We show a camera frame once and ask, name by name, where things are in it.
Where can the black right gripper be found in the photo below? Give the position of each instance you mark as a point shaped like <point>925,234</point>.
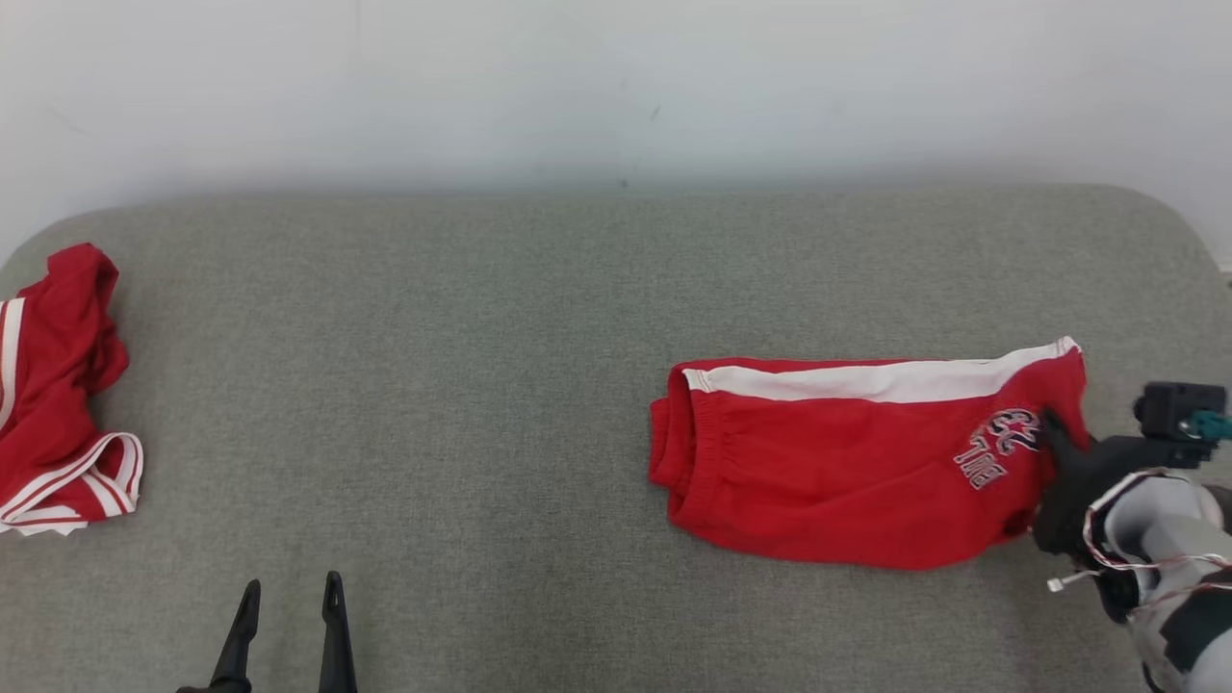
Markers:
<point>1088,481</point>

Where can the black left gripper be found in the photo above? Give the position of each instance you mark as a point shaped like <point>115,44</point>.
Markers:
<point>217,687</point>

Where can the red shorts white stripe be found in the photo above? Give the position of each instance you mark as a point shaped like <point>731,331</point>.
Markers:
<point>847,472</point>

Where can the red white sports shirt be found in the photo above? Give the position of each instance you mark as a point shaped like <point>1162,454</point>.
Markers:
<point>58,385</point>

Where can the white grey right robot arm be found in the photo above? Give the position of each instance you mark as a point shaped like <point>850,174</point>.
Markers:
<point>1155,510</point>

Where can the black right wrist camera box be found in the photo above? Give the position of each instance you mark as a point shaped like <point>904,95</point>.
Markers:
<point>1169,409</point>

